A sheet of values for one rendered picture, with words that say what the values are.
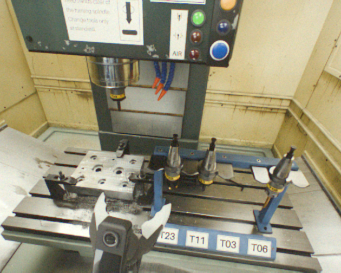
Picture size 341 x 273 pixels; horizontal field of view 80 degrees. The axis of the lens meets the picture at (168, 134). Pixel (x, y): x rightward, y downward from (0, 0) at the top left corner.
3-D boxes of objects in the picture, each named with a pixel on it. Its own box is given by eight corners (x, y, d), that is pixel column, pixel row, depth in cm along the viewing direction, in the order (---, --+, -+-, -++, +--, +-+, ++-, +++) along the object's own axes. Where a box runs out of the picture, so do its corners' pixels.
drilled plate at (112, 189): (133, 200, 86) (132, 193, 83) (67, 192, 88) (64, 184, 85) (144, 163, 104) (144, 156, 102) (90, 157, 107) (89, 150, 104)
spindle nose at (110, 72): (140, 72, 75) (138, 36, 68) (140, 88, 62) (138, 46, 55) (95, 71, 73) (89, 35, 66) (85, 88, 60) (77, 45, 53)
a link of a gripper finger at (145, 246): (151, 218, 41) (115, 248, 36) (151, 213, 40) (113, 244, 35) (168, 234, 38) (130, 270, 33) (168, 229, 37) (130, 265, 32)
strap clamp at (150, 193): (157, 198, 92) (158, 174, 83) (129, 194, 93) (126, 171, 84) (158, 192, 95) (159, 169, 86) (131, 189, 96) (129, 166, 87)
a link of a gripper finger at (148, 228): (168, 216, 46) (136, 245, 40) (169, 199, 43) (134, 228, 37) (178, 226, 44) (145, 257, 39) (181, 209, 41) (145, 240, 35)
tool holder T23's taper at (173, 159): (179, 157, 66) (181, 140, 62) (181, 166, 62) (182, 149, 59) (166, 157, 66) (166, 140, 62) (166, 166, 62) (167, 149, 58)
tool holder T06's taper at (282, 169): (286, 169, 63) (294, 153, 60) (290, 180, 60) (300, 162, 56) (271, 167, 64) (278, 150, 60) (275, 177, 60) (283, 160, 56)
